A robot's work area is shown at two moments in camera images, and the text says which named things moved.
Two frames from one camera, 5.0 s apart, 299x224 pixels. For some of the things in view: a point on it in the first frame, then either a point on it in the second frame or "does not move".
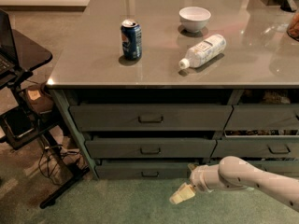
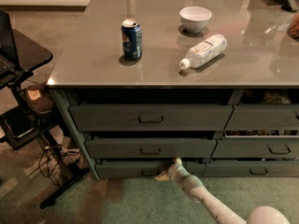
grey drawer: (263, 118) does not move
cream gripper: (197, 178) to (176, 173)
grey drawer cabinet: (157, 80) does not move
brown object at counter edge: (292, 29) does not move
